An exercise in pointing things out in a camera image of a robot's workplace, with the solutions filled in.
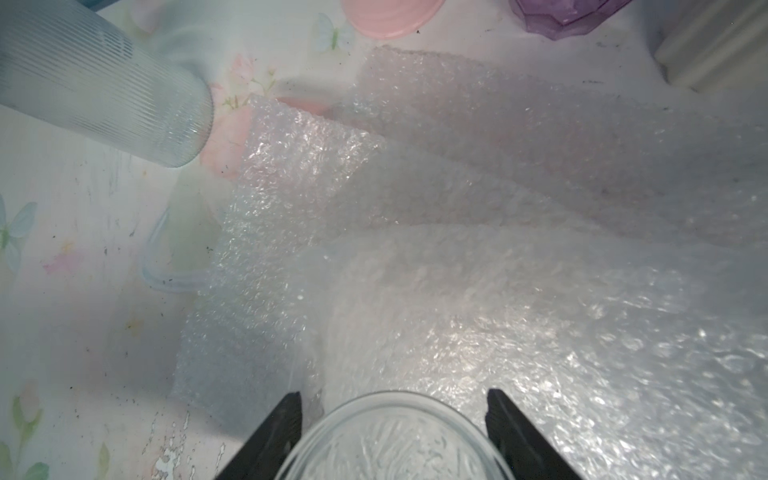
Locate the pink pen cup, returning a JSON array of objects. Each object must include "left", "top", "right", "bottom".
[{"left": 341, "top": 0, "right": 445, "bottom": 40}]

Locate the clear wide glass vase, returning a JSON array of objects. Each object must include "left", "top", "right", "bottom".
[{"left": 277, "top": 391, "right": 514, "bottom": 480}]

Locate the clear bubble wrap sheet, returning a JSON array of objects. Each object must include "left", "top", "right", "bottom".
[
  {"left": 333, "top": 47, "right": 767, "bottom": 251},
  {"left": 173, "top": 95, "right": 596, "bottom": 437},
  {"left": 290, "top": 225, "right": 767, "bottom": 479}
]

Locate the cream ribbed cylinder vase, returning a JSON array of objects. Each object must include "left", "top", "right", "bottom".
[{"left": 654, "top": 0, "right": 767, "bottom": 92}]

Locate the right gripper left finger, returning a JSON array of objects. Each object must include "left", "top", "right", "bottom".
[{"left": 216, "top": 392, "right": 303, "bottom": 480}]

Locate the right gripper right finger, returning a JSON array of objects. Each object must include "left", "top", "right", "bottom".
[{"left": 485, "top": 388, "right": 582, "bottom": 480}]

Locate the purple vase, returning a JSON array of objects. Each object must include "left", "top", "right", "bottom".
[{"left": 508, "top": 0, "right": 631, "bottom": 41}]

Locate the clear ribbed glass vase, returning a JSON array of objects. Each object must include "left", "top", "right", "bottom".
[{"left": 1, "top": 1, "right": 214, "bottom": 168}]

